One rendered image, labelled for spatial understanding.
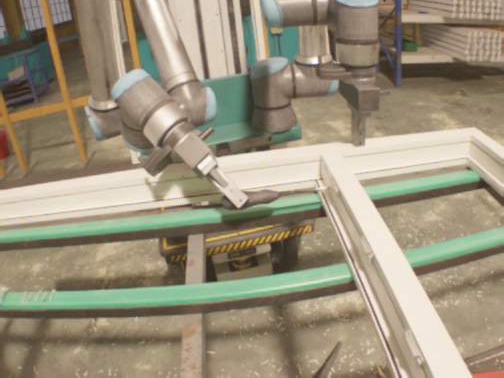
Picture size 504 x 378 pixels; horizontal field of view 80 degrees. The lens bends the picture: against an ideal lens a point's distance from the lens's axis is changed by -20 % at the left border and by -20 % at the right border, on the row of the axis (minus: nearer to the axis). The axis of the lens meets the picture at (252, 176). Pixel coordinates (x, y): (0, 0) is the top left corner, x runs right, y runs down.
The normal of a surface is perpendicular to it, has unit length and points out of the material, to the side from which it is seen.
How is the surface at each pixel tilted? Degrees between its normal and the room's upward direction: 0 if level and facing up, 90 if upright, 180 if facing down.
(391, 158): 90
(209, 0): 90
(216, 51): 90
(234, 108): 90
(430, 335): 0
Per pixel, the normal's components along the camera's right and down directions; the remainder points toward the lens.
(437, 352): -0.10, -0.86
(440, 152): 0.09, 0.49
